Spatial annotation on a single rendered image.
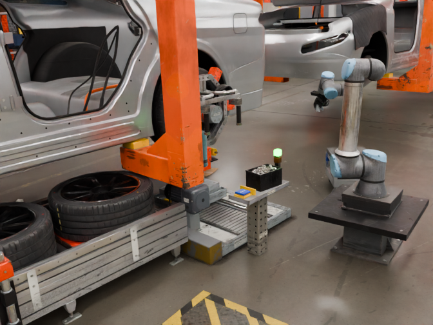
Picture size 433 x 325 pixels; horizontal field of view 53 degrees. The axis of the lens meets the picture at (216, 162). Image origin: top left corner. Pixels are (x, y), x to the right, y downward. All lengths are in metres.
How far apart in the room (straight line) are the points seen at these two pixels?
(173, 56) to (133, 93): 0.58
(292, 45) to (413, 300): 3.59
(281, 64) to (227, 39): 2.11
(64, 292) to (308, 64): 3.95
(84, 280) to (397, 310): 1.67
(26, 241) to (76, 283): 0.34
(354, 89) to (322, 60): 2.73
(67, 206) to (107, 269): 0.45
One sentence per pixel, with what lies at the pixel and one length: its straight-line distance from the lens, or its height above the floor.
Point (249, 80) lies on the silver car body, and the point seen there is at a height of 1.00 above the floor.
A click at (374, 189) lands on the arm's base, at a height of 0.44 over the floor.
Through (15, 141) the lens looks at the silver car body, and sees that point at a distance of 2.61.
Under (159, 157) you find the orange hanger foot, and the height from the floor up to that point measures 0.68.
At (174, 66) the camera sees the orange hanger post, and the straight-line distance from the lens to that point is 2.51.
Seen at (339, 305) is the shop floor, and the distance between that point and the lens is 2.56.
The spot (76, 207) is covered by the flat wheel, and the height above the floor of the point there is 0.50.
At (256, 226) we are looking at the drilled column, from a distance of 2.86.
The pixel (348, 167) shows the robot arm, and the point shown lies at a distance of 2.81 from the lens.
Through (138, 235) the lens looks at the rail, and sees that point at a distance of 2.61.
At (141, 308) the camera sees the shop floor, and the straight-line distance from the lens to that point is 2.56.
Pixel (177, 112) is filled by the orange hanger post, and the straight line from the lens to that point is 2.55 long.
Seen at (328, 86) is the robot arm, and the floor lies 1.02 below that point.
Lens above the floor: 1.48
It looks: 18 degrees down
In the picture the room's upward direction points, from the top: 2 degrees counter-clockwise
